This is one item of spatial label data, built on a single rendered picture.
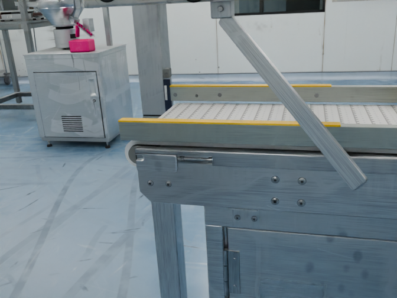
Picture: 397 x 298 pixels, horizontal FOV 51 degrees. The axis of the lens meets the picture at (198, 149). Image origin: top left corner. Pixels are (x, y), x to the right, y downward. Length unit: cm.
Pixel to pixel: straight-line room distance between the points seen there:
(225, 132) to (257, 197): 12
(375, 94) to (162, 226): 59
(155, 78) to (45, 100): 259
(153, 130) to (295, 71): 518
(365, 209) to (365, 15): 518
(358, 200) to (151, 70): 53
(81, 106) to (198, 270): 190
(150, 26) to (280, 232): 51
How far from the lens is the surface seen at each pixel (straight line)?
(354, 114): 82
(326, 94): 89
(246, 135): 63
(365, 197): 67
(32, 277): 202
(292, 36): 574
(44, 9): 356
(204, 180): 67
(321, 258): 78
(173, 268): 115
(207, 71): 590
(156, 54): 94
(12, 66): 520
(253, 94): 89
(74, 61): 331
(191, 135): 65
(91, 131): 339
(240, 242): 78
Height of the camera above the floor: 110
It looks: 20 degrees down
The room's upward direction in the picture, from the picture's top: 3 degrees counter-clockwise
